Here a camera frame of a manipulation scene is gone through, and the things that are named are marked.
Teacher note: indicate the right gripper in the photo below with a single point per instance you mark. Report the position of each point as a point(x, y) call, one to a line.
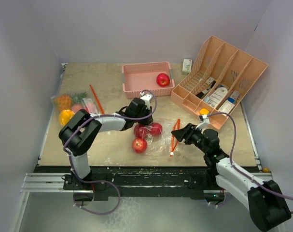
point(186, 133)

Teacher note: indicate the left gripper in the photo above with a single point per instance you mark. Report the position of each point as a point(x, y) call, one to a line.
point(147, 121)

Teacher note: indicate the clear zip bag red apples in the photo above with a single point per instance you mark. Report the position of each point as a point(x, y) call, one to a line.
point(156, 139)

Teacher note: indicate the fake red apple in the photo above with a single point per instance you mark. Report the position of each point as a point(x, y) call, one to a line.
point(155, 129)
point(139, 145)
point(163, 79)
point(141, 131)

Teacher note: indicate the pink plastic basket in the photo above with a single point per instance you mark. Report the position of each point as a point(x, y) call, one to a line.
point(140, 76)

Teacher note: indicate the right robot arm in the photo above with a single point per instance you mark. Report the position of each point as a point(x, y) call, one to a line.
point(261, 198)

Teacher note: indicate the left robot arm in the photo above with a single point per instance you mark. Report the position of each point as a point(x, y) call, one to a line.
point(80, 132)

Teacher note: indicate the fake yellow pepper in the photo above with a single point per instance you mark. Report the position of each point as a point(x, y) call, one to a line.
point(65, 116)

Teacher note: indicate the clear zip bag mixed fruit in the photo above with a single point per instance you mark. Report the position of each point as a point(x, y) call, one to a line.
point(86, 99)

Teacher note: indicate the fake pineapple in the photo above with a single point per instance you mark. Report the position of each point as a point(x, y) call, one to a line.
point(63, 102)

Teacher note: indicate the small white box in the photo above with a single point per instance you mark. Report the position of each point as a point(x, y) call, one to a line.
point(186, 66)

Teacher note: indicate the orange desk file organizer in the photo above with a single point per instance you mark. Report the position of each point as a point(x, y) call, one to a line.
point(220, 78)

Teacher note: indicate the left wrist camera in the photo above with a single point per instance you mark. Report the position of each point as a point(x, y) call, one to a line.
point(146, 97)

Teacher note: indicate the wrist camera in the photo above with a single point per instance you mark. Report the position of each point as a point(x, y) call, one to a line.
point(146, 97)
point(204, 122)

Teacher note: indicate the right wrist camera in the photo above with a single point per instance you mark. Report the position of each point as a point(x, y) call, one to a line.
point(204, 122)

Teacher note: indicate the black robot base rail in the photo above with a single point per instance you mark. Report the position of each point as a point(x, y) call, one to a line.
point(150, 182)

